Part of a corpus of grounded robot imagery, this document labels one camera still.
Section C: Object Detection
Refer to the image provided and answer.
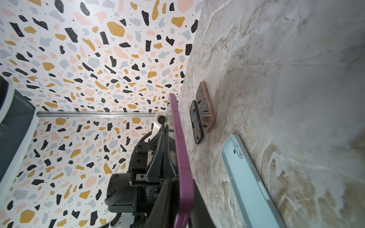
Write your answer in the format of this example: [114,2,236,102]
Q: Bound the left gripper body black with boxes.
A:
[129,142,160,187]

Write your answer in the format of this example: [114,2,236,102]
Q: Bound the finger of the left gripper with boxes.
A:
[146,124,178,182]

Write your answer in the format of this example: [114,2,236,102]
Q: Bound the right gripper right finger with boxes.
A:
[190,181,216,228]

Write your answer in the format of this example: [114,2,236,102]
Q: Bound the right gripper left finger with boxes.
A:
[144,179,173,228]

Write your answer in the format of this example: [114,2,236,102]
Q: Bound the black phone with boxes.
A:
[167,93,194,228]
[195,83,213,129]

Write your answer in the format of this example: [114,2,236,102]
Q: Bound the black phone case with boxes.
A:
[189,100,204,144]

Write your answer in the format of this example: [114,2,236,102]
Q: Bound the light blue phone case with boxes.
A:
[221,135,286,228]

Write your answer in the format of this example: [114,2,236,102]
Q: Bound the pink phone case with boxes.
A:
[195,81,216,134]

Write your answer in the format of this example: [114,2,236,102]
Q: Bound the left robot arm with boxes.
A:
[105,124,180,228]

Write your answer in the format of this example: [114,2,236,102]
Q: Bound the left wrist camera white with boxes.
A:
[151,112,175,139]

